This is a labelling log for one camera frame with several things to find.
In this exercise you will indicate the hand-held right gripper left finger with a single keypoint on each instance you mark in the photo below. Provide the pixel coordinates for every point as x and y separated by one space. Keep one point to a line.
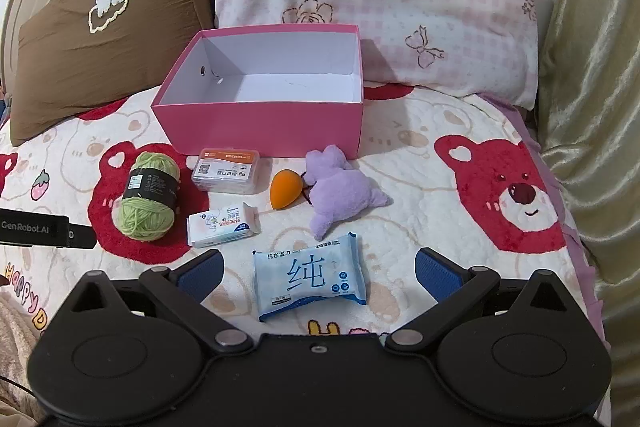
202 274

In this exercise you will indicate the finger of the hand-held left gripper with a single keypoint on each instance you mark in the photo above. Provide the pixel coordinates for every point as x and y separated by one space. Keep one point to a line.
80 236

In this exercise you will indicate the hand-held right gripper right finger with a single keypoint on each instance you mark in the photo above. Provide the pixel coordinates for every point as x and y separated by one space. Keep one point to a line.
437 274

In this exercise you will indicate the white tissue packet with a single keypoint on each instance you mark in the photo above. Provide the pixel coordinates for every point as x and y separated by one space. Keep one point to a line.
222 224

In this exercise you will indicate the green yarn ball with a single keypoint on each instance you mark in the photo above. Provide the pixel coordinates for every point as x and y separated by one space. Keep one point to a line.
145 207

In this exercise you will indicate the clear plastic case orange label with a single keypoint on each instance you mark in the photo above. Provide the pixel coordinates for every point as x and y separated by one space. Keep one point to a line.
225 172

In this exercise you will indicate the blue wet wipes packet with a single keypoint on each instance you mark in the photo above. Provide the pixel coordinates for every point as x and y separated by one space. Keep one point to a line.
310 277

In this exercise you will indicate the orange makeup sponge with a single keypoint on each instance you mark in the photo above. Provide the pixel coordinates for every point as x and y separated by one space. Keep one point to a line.
284 189

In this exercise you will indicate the purple plush toy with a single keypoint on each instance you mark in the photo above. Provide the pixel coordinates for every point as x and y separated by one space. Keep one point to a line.
340 194

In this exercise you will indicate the pink cardboard box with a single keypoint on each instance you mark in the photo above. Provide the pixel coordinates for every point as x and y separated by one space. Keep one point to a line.
260 129

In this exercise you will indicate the bear printed blanket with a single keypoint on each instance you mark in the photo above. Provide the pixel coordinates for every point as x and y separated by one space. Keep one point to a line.
425 207

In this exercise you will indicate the beige fluffy cloth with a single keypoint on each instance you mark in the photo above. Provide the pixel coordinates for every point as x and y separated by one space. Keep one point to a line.
17 332

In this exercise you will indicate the brown pillow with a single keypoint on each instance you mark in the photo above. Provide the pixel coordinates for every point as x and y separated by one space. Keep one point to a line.
100 67

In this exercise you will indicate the gold satin cloth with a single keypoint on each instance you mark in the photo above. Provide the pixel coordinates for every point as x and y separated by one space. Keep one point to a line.
595 107

